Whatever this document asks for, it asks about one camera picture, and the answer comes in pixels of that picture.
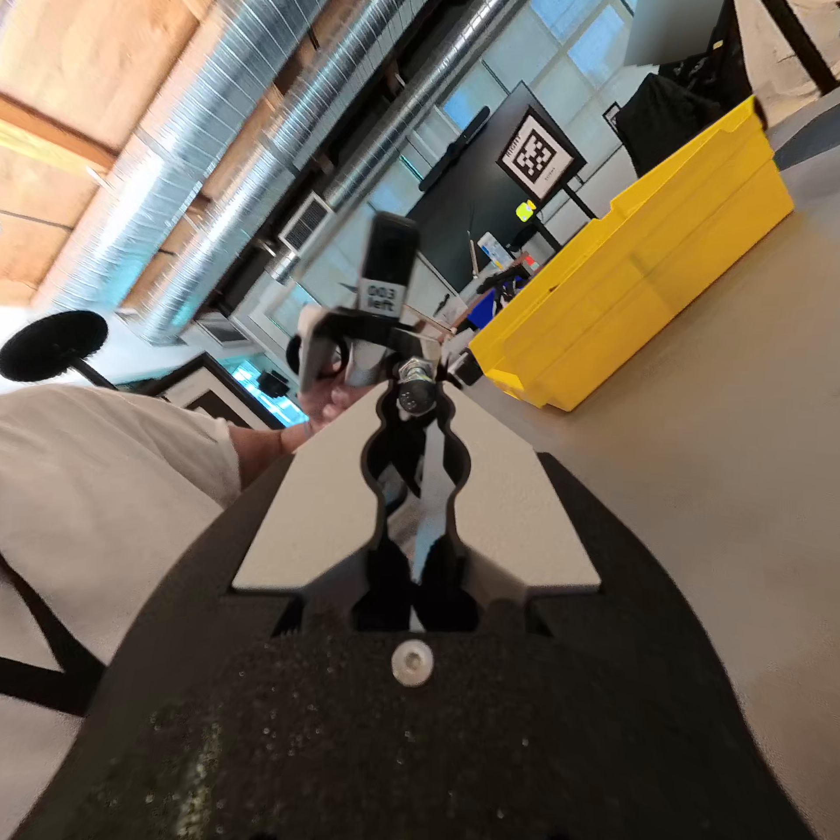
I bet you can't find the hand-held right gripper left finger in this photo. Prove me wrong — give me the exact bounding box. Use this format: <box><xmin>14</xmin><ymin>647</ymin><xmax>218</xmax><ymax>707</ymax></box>
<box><xmin>233</xmin><ymin>381</ymin><xmax>398</xmax><ymax>592</ymax></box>

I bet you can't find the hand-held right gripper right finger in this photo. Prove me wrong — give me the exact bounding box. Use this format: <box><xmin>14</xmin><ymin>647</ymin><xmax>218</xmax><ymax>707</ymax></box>
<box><xmin>438</xmin><ymin>381</ymin><xmax>601</xmax><ymax>588</ymax></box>

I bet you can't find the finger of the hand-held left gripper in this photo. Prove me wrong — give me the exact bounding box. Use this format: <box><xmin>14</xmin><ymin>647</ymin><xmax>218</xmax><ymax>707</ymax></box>
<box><xmin>410</xmin><ymin>420</ymin><xmax>455</xmax><ymax>585</ymax></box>
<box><xmin>346</xmin><ymin>340</ymin><xmax>391</xmax><ymax>389</ymax></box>

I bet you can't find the yellow plastic bin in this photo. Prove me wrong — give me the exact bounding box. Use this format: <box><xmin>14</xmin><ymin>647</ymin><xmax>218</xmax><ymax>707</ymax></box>
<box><xmin>467</xmin><ymin>95</ymin><xmax>796</xmax><ymax>413</ymax></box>

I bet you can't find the person's left forearm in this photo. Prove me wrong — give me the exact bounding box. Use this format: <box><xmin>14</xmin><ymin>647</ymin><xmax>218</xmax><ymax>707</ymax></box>
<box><xmin>226</xmin><ymin>420</ymin><xmax>312</xmax><ymax>490</ymax></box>

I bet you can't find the person's left hand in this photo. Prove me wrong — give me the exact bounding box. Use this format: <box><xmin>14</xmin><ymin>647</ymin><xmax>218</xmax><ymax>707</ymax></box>
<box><xmin>298</xmin><ymin>377</ymin><xmax>368</xmax><ymax>434</ymax></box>

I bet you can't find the white vent grille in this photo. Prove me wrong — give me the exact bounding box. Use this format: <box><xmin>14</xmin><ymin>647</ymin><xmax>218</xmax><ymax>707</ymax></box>
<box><xmin>277</xmin><ymin>190</ymin><xmax>336</xmax><ymax>253</ymax></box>

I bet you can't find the black monitor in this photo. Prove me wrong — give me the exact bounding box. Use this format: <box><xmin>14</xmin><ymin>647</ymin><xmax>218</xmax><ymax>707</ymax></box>
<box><xmin>403</xmin><ymin>82</ymin><xmax>588</xmax><ymax>296</ymax></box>

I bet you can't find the blue container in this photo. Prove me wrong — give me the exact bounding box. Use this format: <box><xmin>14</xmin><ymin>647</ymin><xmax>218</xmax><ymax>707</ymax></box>
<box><xmin>467</xmin><ymin>289</ymin><xmax>506</xmax><ymax>332</ymax></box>

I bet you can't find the black video bar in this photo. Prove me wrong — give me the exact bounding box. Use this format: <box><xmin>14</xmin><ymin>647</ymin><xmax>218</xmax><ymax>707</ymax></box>
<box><xmin>418</xmin><ymin>106</ymin><xmax>492</xmax><ymax>193</ymax></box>

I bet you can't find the spiral metal air duct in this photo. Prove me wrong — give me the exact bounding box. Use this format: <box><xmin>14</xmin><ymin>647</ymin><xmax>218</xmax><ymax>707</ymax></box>
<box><xmin>141</xmin><ymin>0</ymin><xmax>447</xmax><ymax>345</ymax></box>
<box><xmin>325</xmin><ymin>0</ymin><xmax>526</xmax><ymax>211</ymax></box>
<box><xmin>49</xmin><ymin>0</ymin><xmax>322</xmax><ymax>316</ymax></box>

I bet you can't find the black strap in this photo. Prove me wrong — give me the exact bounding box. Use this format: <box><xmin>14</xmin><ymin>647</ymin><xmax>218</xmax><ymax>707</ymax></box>
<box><xmin>0</xmin><ymin>554</ymin><xmax>106</xmax><ymax>718</ymax></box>

